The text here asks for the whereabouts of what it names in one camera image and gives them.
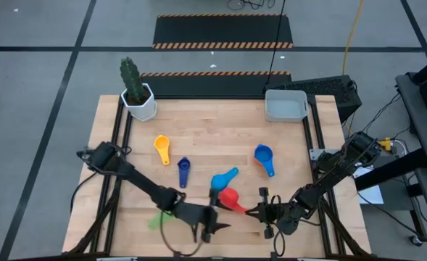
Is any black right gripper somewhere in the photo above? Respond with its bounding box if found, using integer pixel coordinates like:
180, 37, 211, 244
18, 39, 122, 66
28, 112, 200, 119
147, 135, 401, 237
245, 186, 292, 240

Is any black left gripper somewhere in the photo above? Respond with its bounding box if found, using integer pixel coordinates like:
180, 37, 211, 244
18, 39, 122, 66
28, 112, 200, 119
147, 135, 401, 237
171, 187, 233, 244

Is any red measuring cup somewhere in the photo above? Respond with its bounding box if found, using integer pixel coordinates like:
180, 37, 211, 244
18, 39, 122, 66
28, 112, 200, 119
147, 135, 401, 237
218, 187, 249, 214

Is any light blue measuring cup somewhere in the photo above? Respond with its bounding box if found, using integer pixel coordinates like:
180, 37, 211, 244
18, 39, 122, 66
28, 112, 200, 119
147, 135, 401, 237
210, 166, 241, 193

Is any small navy measuring cup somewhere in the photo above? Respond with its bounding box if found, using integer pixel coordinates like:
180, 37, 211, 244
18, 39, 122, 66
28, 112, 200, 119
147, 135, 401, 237
177, 156, 191, 189

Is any green measuring cup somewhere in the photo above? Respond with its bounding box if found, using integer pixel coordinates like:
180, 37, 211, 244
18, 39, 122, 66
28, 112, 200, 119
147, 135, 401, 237
148, 211, 176, 231

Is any yellow measuring cup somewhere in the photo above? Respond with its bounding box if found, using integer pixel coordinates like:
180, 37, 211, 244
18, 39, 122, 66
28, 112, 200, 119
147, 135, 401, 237
153, 134, 171, 167

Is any grey plastic basket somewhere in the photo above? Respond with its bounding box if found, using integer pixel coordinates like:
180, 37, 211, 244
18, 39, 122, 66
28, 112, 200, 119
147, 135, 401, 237
264, 88, 310, 123

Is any white floor sheet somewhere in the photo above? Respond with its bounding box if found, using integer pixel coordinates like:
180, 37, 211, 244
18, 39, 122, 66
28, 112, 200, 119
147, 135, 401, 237
352, 165, 385, 206

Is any black hazard-striped floor mat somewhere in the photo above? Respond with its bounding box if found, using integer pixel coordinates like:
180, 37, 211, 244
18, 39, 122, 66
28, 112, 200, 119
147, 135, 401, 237
140, 70, 293, 99
152, 14, 294, 51

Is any white hexagonal plant pot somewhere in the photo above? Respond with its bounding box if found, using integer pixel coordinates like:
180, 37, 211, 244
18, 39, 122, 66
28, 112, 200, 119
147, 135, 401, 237
120, 83, 158, 123

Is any black slanted support beam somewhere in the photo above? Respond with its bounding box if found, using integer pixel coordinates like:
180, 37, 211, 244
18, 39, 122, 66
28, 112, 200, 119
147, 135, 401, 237
354, 147, 427, 192

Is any black computer tower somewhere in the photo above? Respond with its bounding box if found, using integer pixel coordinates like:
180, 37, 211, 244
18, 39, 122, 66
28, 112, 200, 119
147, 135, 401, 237
265, 74, 363, 125

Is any green cactus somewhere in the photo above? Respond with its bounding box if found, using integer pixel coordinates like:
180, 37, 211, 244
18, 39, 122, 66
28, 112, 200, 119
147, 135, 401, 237
119, 56, 146, 106

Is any black caster wheel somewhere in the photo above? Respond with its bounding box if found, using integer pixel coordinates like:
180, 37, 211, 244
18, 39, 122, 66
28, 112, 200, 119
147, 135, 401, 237
408, 234, 426, 249

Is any black side desk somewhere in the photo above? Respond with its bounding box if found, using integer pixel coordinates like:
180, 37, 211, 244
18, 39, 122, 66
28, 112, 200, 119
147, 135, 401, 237
394, 72, 427, 247

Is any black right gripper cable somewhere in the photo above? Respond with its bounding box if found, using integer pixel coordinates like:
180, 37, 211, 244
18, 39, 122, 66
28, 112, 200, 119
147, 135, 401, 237
270, 194, 288, 257

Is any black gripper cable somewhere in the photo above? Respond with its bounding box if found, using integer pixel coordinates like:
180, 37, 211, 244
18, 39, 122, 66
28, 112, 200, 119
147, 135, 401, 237
159, 212, 204, 257
270, 194, 288, 257

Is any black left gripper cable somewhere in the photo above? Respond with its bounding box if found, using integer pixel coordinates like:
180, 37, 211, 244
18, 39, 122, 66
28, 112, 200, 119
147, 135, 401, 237
159, 212, 204, 257

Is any grey metal arm base plate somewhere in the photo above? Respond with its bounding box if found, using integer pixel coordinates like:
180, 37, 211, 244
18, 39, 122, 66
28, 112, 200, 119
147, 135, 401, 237
309, 148, 339, 162

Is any black aluminium table frame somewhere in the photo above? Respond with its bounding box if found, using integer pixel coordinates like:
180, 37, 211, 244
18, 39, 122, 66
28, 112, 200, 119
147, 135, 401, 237
62, 94, 372, 261

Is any yellow cable connector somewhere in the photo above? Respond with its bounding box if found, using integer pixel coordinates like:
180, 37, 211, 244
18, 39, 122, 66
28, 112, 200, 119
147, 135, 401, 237
377, 136, 394, 152

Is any black arm base cable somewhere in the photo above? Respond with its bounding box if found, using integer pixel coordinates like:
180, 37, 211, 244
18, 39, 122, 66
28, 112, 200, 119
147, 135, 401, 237
69, 170, 100, 215

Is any yellow hanging cable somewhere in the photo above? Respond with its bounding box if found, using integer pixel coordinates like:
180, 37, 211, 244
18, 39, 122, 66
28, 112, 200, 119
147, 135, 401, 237
341, 0, 365, 76

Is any black hanging cable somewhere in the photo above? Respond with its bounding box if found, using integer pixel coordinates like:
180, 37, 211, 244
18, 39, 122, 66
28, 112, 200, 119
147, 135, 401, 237
265, 0, 287, 86

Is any coiled black floor cable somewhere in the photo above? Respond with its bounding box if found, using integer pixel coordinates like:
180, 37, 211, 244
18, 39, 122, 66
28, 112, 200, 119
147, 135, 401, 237
226, 0, 276, 11

